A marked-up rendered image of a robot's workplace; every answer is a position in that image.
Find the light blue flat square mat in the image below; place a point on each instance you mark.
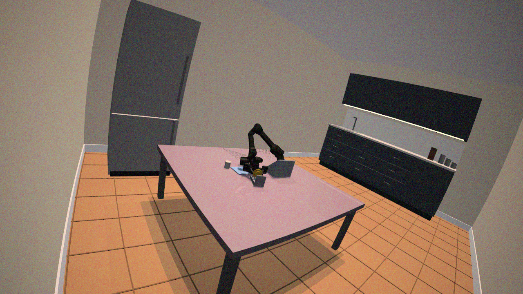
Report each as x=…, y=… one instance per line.
x=239, y=170

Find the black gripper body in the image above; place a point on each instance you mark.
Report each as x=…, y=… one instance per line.
x=254, y=167

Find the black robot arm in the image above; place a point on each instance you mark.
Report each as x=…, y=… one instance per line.
x=252, y=158

